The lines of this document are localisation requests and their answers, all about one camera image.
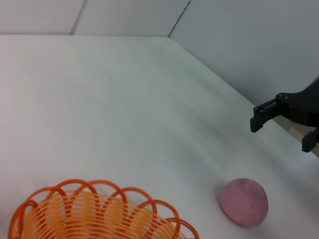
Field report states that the orange woven plastic basket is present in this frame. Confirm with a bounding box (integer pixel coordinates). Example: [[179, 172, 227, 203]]
[[7, 178, 200, 239]]

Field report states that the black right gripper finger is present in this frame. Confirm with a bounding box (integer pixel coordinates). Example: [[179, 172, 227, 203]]
[[301, 127, 319, 153], [250, 99, 279, 133]]

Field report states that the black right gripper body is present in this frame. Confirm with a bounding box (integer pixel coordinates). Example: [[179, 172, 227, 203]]
[[275, 74, 319, 128]]

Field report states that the pink peach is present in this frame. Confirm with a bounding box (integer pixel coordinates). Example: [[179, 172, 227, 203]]
[[219, 178, 269, 228]]

